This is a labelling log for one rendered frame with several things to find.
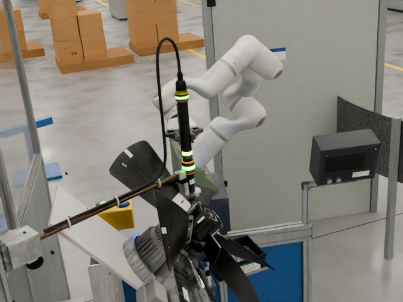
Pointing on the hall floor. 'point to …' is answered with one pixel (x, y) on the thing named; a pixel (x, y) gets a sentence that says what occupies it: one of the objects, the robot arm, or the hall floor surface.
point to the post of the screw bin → (222, 293)
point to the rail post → (307, 271)
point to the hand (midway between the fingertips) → (185, 138)
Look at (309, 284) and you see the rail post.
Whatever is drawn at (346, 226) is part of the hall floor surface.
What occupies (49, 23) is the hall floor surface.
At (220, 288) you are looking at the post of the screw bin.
